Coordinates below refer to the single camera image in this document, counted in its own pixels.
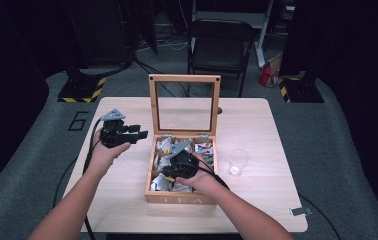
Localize clear glass cup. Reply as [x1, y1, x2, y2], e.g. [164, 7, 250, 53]
[227, 148, 251, 177]

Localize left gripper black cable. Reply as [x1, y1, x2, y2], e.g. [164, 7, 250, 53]
[81, 117, 106, 240]

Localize black folding chair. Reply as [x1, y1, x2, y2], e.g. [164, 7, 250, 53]
[187, 18, 256, 99]

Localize person's left hand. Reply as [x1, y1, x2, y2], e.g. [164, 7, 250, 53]
[90, 129, 132, 175]

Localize red bag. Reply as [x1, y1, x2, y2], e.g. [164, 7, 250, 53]
[257, 53, 283, 89]

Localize striped black stand base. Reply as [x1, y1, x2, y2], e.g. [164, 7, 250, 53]
[57, 76, 107, 104]
[277, 76, 325, 104]

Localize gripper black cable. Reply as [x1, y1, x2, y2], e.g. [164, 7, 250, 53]
[183, 161, 343, 240]
[81, 117, 106, 240]

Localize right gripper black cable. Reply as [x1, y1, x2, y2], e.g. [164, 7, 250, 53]
[183, 161, 343, 240]

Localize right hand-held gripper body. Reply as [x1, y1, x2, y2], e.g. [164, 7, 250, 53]
[163, 139, 200, 179]

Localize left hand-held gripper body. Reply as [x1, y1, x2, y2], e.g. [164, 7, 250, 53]
[99, 108, 133, 149]

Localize person's right hand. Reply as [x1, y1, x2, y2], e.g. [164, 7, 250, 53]
[175, 152, 226, 198]

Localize wooden tea box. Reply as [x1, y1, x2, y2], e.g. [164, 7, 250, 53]
[144, 73, 222, 205]

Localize pile of tea bags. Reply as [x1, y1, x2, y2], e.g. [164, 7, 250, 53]
[150, 137, 215, 193]

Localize grey tape strip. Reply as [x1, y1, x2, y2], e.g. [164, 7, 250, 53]
[288, 206, 313, 217]

